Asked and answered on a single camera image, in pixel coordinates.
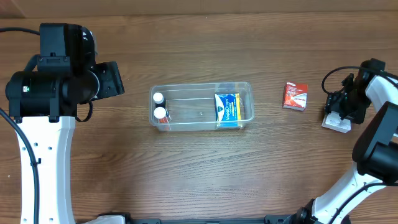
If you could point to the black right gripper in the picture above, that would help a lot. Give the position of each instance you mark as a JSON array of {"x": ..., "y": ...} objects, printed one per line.
[{"x": 337, "y": 104}]

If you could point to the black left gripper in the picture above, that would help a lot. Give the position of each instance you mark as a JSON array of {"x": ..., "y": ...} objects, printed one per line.
[{"x": 111, "y": 78}]

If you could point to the white medicine box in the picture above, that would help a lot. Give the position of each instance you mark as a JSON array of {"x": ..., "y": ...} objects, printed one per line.
[{"x": 334, "y": 122}]

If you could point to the dark bottle white cap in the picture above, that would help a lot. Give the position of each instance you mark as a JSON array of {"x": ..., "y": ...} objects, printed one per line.
[{"x": 159, "y": 100}]

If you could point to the orange bottle white cap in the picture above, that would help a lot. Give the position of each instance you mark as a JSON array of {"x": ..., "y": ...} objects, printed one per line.
[{"x": 161, "y": 115}]

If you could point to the blue VapoDrops box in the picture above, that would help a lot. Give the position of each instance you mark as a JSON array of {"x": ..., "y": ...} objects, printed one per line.
[{"x": 228, "y": 110}]

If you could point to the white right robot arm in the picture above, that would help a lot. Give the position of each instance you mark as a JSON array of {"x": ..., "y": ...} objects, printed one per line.
[{"x": 374, "y": 154}]

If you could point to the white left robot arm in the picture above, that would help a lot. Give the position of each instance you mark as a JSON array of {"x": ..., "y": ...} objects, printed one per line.
[{"x": 43, "y": 110}]

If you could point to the clear plastic container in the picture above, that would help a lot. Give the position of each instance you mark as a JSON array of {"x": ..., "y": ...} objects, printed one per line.
[{"x": 191, "y": 107}]

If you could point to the red medicine box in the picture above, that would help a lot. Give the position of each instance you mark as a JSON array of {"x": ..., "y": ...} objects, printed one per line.
[{"x": 295, "y": 96}]

